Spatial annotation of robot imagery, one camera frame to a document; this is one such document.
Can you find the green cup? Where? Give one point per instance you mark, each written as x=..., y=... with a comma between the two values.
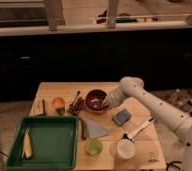
x=93, y=147

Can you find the white cup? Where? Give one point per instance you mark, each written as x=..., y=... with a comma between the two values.
x=125, y=149

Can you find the yellow corn cob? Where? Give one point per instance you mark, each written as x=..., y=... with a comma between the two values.
x=27, y=148

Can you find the blue sponge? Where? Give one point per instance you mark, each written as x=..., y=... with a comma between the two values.
x=121, y=117

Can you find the grey triangular cloth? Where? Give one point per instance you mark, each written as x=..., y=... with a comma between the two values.
x=96, y=130

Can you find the black stick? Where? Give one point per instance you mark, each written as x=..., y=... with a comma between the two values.
x=43, y=106

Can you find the green plastic tray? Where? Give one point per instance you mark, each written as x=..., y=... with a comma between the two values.
x=53, y=141

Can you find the dark maroon bowl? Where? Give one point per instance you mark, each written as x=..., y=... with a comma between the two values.
x=94, y=100

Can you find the orange topped cup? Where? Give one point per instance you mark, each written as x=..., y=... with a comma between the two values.
x=58, y=105

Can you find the dark spoon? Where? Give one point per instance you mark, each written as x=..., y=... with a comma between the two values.
x=77, y=94

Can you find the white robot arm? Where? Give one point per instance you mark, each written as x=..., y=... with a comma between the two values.
x=177, y=121

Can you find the green cucumber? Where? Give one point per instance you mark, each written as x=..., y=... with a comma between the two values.
x=84, y=131

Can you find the white handled spatula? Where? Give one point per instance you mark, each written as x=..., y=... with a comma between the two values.
x=134, y=133

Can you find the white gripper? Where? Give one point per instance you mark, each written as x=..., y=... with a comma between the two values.
x=115, y=98

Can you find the brown dried bunch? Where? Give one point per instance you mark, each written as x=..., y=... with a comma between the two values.
x=77, y=107

